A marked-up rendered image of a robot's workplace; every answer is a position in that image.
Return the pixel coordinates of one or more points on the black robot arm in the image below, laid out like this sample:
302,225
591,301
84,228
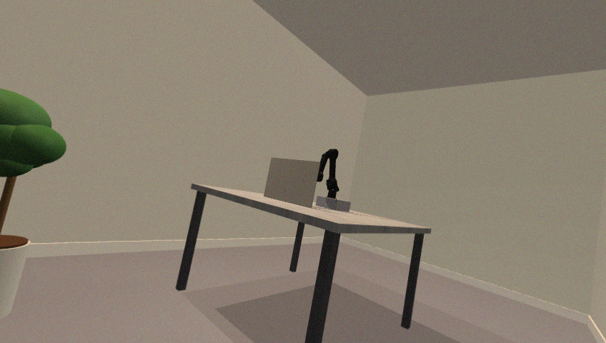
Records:
332,154

